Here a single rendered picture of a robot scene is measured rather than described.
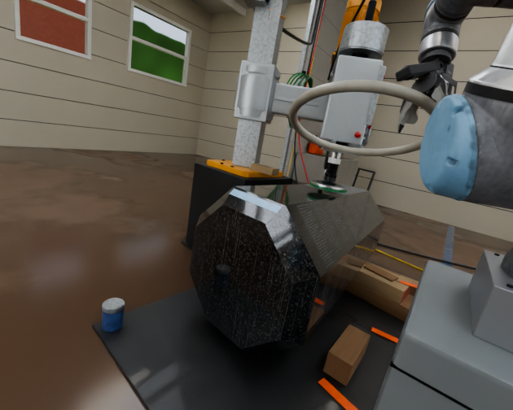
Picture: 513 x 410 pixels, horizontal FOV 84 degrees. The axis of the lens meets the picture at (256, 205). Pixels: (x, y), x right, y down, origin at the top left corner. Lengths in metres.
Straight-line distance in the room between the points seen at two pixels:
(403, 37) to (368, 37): 5.21
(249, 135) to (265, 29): 0.75
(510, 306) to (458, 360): 0.11
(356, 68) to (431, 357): 1.38
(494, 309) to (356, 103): 1.25
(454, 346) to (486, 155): 0.26
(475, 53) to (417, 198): 2.64
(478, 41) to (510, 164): 6.20
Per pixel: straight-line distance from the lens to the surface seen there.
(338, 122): 1.61
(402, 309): 2.27
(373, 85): 0.84
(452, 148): 0.46
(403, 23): 6.96
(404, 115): 0.92
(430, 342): 0.50
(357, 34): 1.67
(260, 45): 2.37
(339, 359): 1.56
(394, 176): 6.42
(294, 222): 1.20
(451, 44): 0.98
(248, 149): 2.30
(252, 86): 2.24
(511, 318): 0.56
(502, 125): 0.48
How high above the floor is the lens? 1.09
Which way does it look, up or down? 15 degrees down
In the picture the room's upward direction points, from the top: 10 degrees clockwise
